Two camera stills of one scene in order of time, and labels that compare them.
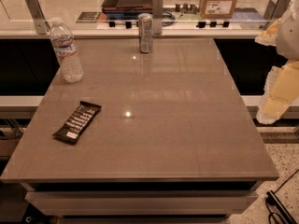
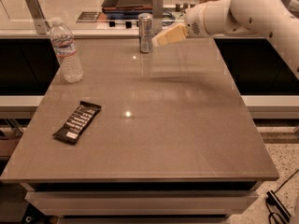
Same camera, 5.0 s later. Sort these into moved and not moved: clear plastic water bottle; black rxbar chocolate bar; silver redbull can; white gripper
Moved: white gripper
Not moved: silver redbull can; clear plastic water bottle; black rxbar chocolate bar
